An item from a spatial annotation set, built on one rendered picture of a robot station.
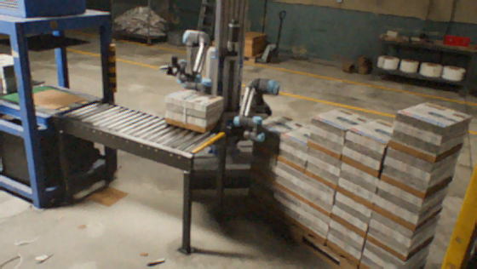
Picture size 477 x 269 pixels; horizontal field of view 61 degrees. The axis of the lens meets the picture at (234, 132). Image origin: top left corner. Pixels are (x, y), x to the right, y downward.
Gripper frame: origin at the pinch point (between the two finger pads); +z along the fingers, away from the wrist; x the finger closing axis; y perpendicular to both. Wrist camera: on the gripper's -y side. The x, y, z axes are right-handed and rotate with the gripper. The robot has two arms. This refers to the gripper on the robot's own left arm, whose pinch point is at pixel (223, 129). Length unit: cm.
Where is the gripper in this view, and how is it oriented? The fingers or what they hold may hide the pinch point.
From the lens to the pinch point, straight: 330.4
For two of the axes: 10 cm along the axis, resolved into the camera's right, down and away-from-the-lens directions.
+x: -4.6, 3.1, -8.3
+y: 0.7, -9.2, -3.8
